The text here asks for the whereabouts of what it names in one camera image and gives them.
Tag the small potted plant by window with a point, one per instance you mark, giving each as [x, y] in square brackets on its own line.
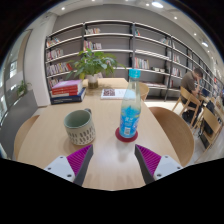
[22, 88]

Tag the dark blue book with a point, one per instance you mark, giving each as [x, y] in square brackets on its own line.
[66, 98]

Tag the green patterned ceramic mug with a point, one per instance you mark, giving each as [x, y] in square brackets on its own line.
[80, 131]

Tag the grey bookshelf unit with books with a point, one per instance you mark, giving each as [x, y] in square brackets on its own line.
[150, 43]

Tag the group of ceiling lights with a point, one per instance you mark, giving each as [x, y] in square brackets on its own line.
[157, 4]

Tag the flat round red coaster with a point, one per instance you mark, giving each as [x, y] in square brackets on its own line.
[120, 137]

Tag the group of wooden chairs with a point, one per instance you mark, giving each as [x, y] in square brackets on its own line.
[210, 123]

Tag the red book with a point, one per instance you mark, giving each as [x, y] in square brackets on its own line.
[66, 91]

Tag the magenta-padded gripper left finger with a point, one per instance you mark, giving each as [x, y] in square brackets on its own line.
[75, 163]

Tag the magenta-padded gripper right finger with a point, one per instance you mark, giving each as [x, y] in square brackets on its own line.
[151, 163]

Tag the green potted plant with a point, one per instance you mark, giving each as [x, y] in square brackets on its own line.
[93, 65]

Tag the pink-covered book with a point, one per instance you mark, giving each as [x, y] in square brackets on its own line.
[66, 84]

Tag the clear bottle with blue cap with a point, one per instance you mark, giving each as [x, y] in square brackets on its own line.
[130, 116]

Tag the person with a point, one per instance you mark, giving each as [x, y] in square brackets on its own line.
[188, 85]

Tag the open white booklet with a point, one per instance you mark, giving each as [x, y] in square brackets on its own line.
[113, 93]

